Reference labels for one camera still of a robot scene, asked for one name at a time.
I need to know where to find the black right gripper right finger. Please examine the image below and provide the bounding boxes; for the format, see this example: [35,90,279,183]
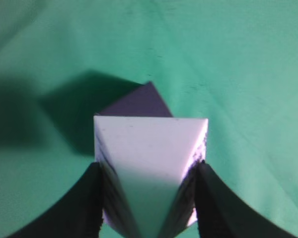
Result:
[195,162,294,238]

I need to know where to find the white square pyramid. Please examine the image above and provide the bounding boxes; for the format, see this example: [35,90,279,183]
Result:
[94,116,208,238]

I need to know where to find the dark purple cube block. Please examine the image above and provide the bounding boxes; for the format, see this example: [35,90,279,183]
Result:
[96,81,173,118]

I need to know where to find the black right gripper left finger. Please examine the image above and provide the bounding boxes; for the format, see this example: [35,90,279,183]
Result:
[9,162,102,238]

